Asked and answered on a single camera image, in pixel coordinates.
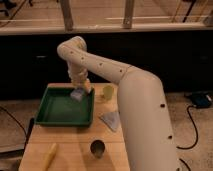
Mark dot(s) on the yellow plastic cup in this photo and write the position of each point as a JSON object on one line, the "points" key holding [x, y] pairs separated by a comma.
{"points": [[108, 92]]}

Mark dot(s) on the dark metal cup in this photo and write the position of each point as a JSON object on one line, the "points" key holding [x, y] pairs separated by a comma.
{"points": [[97, 148]]}

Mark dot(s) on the green plastic tray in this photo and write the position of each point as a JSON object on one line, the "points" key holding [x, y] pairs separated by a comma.
{"points": [[58, 108]]}

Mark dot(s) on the blue black device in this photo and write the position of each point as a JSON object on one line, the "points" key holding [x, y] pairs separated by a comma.
{"points": [[201, 100]]}

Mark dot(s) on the wooden post right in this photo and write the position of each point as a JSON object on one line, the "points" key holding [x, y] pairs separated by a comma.
{"points": [[128, 14]]}

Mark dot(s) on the wooden post left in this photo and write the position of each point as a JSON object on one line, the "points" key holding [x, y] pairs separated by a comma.
{"points": [[67, 15]]}

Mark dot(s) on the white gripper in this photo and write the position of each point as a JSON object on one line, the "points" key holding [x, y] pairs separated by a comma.
{"points": [[78, 76]]}

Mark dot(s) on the grey blue sponge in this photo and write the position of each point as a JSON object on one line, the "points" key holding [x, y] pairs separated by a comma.
{"points": [[77, 94]]}

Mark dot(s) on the yellow banana toy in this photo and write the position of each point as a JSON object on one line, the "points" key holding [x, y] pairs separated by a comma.
{"points": [[49, 156]]}

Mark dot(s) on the wooden post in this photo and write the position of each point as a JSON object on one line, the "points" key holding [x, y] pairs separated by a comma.
{"points": [[128, 14], [67, 15]]}

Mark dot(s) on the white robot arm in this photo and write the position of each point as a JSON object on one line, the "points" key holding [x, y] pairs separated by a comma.
{"points": [[142, 106]]}

